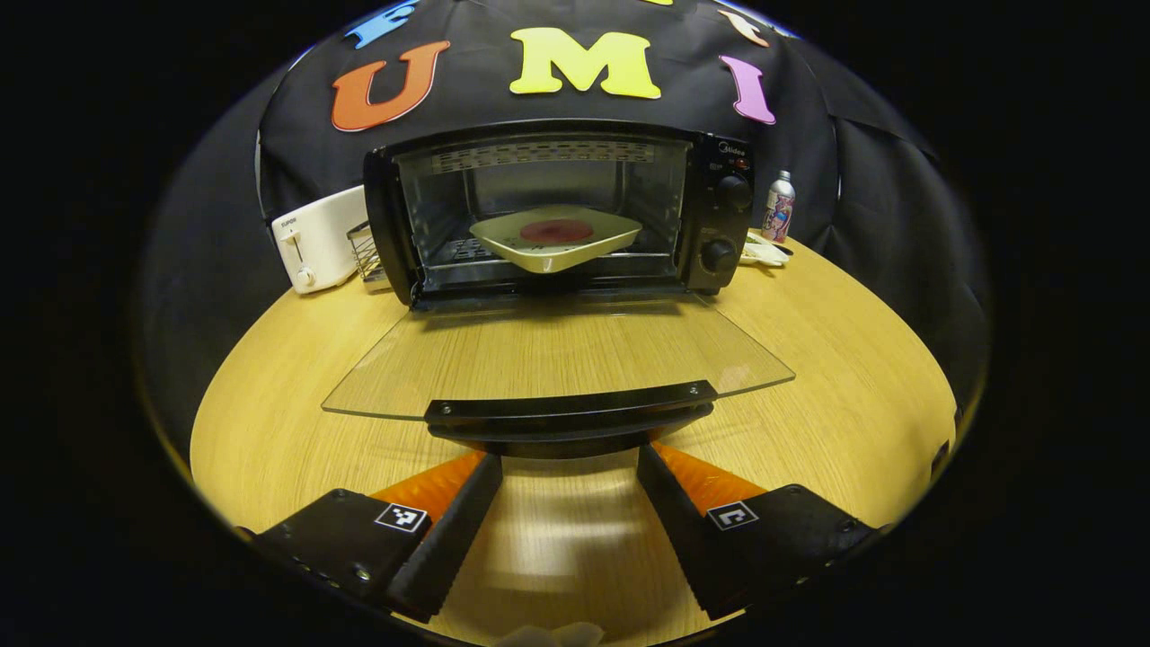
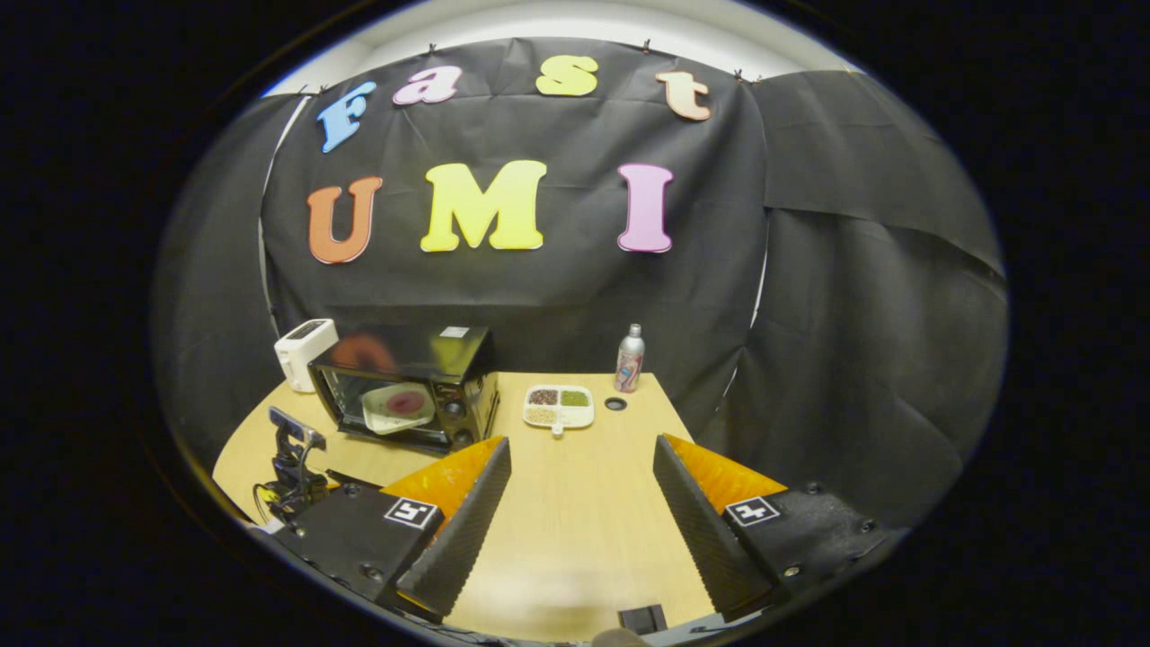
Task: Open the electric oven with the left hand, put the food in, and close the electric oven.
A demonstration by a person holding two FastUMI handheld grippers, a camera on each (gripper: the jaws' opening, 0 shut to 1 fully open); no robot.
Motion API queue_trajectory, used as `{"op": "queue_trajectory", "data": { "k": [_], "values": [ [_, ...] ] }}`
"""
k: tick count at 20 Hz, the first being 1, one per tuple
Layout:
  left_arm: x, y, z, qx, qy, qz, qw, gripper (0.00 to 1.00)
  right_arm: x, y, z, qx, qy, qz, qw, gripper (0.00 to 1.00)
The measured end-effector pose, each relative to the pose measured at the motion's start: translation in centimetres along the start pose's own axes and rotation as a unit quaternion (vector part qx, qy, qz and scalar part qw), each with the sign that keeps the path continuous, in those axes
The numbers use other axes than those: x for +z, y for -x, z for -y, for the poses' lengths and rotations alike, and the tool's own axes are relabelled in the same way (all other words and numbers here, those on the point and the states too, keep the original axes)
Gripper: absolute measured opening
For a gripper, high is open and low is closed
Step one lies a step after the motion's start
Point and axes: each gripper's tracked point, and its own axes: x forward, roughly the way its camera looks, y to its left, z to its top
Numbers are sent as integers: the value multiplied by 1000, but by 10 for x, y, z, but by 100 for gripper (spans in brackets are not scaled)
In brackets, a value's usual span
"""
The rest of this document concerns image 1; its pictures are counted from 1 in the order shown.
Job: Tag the white divided snack dish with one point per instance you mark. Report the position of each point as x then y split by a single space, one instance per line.
764 253

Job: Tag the silver bottle with colourful label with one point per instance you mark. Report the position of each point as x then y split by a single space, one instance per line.
778 211

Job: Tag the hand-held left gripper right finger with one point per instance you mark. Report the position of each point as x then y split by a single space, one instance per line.
683 530

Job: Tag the pink ham slice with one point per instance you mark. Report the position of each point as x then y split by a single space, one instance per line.
557 231

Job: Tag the black electric oven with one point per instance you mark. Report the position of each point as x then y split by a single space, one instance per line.
719 193

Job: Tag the white toaster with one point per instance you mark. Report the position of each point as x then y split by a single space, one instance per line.
323 238

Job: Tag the black backdrop cloth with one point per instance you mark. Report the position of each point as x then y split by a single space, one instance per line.
809 135

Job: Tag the cream square plate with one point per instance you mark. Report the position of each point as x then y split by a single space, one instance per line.
548 256

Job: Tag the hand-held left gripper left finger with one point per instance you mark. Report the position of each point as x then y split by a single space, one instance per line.
449 539

